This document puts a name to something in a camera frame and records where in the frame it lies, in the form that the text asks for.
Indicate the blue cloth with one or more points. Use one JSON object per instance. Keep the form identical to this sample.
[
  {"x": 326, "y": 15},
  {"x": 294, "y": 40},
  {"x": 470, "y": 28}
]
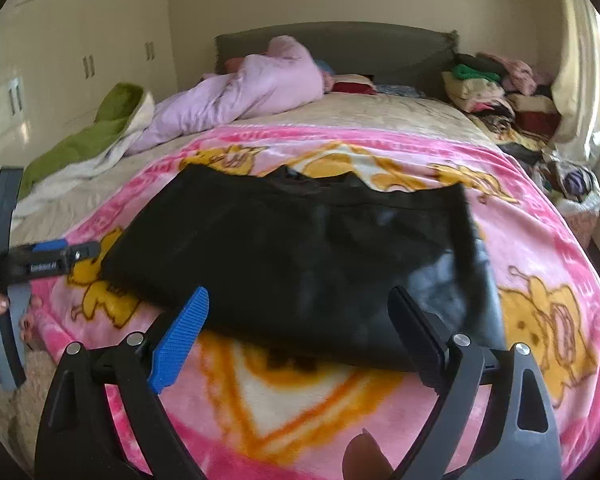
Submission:
[{"x": 324, "y": 66}]

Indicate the person's right hand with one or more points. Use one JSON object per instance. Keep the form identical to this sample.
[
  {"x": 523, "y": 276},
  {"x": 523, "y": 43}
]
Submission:
[{"x": 365, "y": 457}]

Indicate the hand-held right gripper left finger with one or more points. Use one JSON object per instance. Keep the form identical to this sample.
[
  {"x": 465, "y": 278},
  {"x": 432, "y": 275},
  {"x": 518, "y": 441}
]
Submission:
[{"x": 180, "y": 335}]

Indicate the pile of folded clothes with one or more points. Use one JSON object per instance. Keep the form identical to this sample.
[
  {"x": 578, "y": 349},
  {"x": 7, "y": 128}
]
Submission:
[{"x": 480, "y": 90}]

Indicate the striped cloth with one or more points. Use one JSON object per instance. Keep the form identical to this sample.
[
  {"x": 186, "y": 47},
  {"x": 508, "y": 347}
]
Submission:
[{"x": 400, "y": 91}]

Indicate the basket of clothes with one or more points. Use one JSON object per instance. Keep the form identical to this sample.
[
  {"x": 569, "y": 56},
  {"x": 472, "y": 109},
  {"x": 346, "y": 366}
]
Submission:
[{"x": 575, "y": 185}]

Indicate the beige fluffy rug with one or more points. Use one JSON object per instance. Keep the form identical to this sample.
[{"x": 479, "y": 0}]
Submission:
[{"x": 5, "y": 410}]

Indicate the green and white blanket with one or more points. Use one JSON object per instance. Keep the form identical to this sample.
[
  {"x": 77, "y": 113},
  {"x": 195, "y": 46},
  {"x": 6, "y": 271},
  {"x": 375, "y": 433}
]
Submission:
[{"x": 80, "y": 145}]

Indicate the light pink quilt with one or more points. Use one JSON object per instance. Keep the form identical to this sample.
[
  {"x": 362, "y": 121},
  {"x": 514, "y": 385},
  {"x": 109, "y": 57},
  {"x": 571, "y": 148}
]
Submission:
[{"x": 260, "y": 80}]

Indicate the red pillow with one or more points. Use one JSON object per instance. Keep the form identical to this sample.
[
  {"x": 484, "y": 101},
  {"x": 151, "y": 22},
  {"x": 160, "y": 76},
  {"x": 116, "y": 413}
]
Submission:
[{"x": 352, "y": 85}]

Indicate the beige bed sheet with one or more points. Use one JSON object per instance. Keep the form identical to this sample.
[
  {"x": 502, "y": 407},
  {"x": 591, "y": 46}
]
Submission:
[{"x": 355, "y": 112}]

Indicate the grey bed headboard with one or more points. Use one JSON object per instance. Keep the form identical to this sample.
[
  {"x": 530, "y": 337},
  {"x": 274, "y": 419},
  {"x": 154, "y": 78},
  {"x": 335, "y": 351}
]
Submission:
[{"x": 380, "y": 45}]

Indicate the pink printed blanket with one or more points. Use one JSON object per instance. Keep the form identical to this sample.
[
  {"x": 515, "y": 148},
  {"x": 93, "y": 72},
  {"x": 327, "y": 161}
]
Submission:
[{"x": 530, "y": 240}]

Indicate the black leather garment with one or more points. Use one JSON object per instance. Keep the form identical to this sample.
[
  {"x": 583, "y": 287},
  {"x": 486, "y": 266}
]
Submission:
[{"x": 290, "y": 260}]

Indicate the cream wardrobe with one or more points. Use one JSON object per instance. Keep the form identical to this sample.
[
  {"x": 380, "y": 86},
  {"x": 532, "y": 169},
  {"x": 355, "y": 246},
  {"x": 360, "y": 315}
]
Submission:
[{"x": 80, "y": 20}]

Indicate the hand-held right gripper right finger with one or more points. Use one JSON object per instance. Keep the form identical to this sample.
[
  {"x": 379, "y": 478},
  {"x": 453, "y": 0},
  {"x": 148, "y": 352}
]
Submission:
[{"x": 410, "y": 330}]

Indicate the cream curtain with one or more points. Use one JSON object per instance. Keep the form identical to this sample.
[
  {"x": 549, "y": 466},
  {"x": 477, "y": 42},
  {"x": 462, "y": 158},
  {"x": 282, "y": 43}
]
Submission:
[{"x": 575, "y": 60}]

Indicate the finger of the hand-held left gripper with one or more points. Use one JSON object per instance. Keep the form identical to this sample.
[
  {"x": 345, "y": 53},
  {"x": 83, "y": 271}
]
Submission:
[{"x": 80, "y": 251}]

